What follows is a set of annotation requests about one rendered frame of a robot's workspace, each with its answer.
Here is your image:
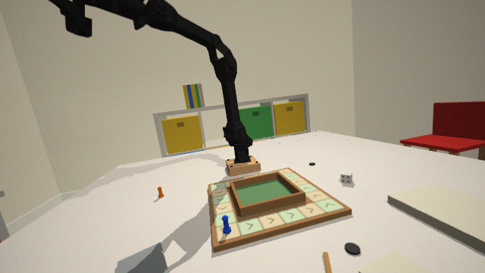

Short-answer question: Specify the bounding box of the blue pawn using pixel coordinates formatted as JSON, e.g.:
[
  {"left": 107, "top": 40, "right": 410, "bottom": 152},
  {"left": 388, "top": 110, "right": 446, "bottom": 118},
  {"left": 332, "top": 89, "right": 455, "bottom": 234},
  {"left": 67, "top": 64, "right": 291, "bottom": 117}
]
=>
[{"left": 222, "top": 215, "right": 231, "bottom": 234}]

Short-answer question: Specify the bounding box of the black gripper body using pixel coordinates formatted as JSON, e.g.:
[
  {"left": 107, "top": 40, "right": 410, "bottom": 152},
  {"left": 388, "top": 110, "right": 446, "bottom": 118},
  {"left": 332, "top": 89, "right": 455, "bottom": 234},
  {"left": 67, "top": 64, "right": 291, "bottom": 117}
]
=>
[{"left": 65, "top": 0, "right": 122, "bottom": 37}]

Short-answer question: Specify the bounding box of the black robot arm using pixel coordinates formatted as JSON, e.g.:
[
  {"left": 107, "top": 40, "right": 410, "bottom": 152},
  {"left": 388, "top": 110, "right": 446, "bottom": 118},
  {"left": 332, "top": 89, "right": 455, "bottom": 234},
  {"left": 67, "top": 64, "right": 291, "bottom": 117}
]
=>
[{"left": 117, "top": 0, "right": 253, "bottom": 164}]

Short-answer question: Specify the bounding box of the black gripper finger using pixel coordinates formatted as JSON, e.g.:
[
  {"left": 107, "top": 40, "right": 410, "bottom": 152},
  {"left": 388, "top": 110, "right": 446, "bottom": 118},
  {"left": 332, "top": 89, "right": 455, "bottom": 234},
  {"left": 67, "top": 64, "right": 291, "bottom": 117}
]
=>
[{"left": 49, "top": 0, "right": 75, "bottom": 18}]

